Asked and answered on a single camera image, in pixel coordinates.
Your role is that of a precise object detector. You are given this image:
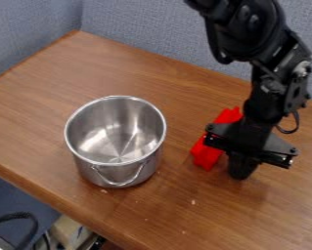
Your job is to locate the black cable under table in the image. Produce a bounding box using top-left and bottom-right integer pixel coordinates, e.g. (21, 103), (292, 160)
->
(0, 211), (38, 250)

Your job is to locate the red plastic block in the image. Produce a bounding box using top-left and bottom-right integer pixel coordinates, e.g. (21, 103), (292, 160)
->
(189, 106), (242, 171)

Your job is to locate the beige box under table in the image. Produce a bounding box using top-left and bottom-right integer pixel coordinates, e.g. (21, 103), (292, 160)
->
(48, 215), (93, 250)

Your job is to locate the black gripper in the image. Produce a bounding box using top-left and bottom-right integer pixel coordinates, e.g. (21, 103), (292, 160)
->
(205, 117), (297, 180)

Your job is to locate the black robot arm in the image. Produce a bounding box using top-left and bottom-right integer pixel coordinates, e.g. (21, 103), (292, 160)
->
(183, 0), (312, 180)

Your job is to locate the metal pot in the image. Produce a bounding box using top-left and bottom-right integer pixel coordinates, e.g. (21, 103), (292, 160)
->
(64, 96), (167, 188)

